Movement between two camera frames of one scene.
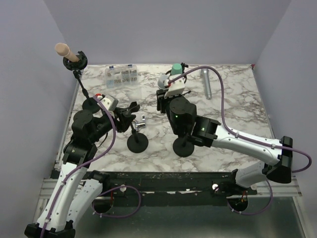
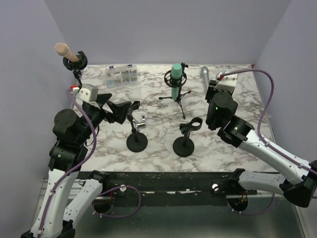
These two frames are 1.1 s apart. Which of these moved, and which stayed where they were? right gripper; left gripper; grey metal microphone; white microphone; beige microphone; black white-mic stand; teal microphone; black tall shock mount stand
Moved: white microphone; right gripper; left gripper
Stayed: grey metal microphone; black tall shock mount stand; black white-mic stand; beige microphone; teal microphone
